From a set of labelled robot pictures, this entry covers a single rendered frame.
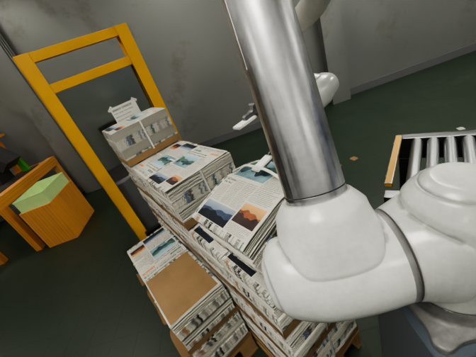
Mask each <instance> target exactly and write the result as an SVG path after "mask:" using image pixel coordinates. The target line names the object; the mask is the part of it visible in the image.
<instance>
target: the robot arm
mask: <svg viewBox="0 0 476 357"><path fill-rule="evenodd" d="M330 1H331V0H300V1H299V3H298V4H297V6H296V7H294V3H293V0H222V4H223V6H224V10H225V13H226V16H227V20H228V22H229V26H230V29H231V31H232V35H233V38H234V42H235V45H236V47H237V51H238V54H239V58H240V60H241V63H242V66H243V70H244V73H245V76H246V78H247V80H248V82H249V87H250V89H251V93H252V96H253V98H254V103H250V104H249V107H250V110H248V112H247V114H246V115H244V116H243V117H242V121H241V122H240V123H238V124H236V125H235V126H234V127H233V130H241V129H242V128H243V127H244V126H246V125H247V124H249V123H250V122H251V121H253V120H254V119H255V118H257V116H259V118H260V121H261V124H262V127H263V131H264V134H265V136H266V140H267V143H268V147H269V152H268V155H265V156H264V157H263V158H262V159H261V160H260V161H259V162H258V163H257V164H256V166H260V167H264V166H268V164H270V162H273V163H274V165H275V168H276V171H277V175H278V178H279V181H280V184H281V187H282V190H283V194H284V196H285V200H284V201H283V202H282V204H281V206H280V208H279V210H278V213H277V215H276V227H277V235H278V236H277V237H274V238H272V239H270V240H269V241H268V243H267V245H266V247H265V249H264V251H263V258H262V261H261V268H262V273H263V278H264V280H265V283H266V287H267V289H268V292H269V294H270V296H271V299H272V301H273V303H274V305H275V306H276V307H277V309H278V310H279V311H281V312H283V313H285V314H287V316H289V317H291V318H293V319H298V320H302V321H307V322H319V323H332V322H344V321H349V320H354V319H360V318H364V317H371V316H374V315H379V314H382V313H385V312H389V311H393V310H396V309H399V308H401V307H404V306H406V305H407V306H408V308H409V309H410V310H411V311H412V313H413V314H414V316H415V317H416V318H417V319H418V321H419V322H420V324H421V325H422V327H423V328H424V329H425V330H426V333H427V334H428V336H429V339H430V342H431V345H432V346H433V347H434V349H435V350H436V351H438V352H439V353H441V354H443V355H447V356H450V355H453V354H454V353H455V352H456V351H458V350H459V349H460V348H462V347H464V346H467V345H470V344H474V343H476V164H472V163H466V162H448V163H443V164H437V165H435V166H432V167H429V168H427V169H424V170H422V171H420V172H418V173H417V174H415V175H414V176H413V177H411V178H410V179H409V180H408V181H407V182H406V183H405V184H404V185H403V186H402V187H401V189H400V193H398V194H397V195H395V196H394V197H392V198H391V199H389V200H388V201H387V202H385V203H383V204H382V205H381V206H380V207H378V208H376V209H375V210H374V209H373V208H372V207H371V205H370V203H369V202H368V199H367V198H366V196H365V195H363V194H362V193H361V192H360V191H358V190H357V189H355V188H354V187H352V186H350V185H348V184H346V182H345V179H344V175H343V172H342V170H341V165H340V162H339V158H338V155H337V152H336V148H335V145H334V141H333V138H332V134H331V130H330V128H329V123H328V121H327V117H326V113H325V111H324V107H326V106H327V105H328V104H329V103H330V102H331V101H332V99H333V98H334V97H335V95H336V93H337V91H338V88H339V80H338V78H337V77H336V76H335V75H334V74H332V73H328V72H324V73H319V74H318V73H314V72H313V69H312V65H311V62H310V58H309V55H308V52H307V48H306V45H305V41H304V38H303V35H302V34H303V33H304V32H305V31H306V30H307V29H308V28H309V27H310V26H311V25H312V24H314V23H315V22H316V21H317V20H318V19H319V17H320V16H321V15H322V14H323V13H324V12H325V10H326V9H327V7H328V5H329V3H330ZM256 109H257V110H256Z"/></svg>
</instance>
